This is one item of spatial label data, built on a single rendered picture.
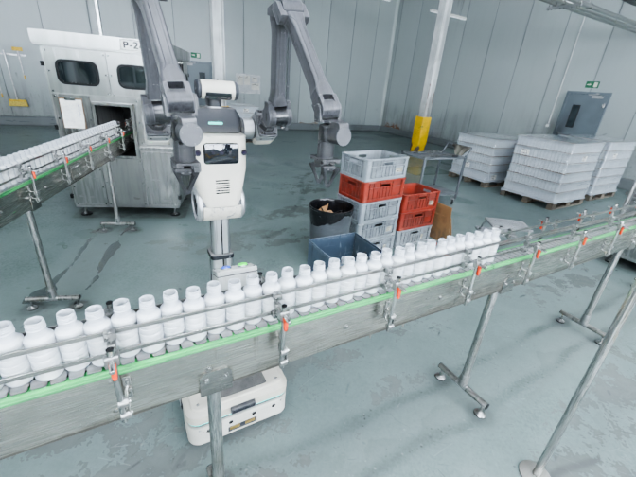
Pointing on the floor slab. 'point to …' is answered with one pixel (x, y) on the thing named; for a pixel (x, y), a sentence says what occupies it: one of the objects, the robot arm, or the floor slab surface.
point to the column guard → (420, 133)
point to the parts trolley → (438, 167)
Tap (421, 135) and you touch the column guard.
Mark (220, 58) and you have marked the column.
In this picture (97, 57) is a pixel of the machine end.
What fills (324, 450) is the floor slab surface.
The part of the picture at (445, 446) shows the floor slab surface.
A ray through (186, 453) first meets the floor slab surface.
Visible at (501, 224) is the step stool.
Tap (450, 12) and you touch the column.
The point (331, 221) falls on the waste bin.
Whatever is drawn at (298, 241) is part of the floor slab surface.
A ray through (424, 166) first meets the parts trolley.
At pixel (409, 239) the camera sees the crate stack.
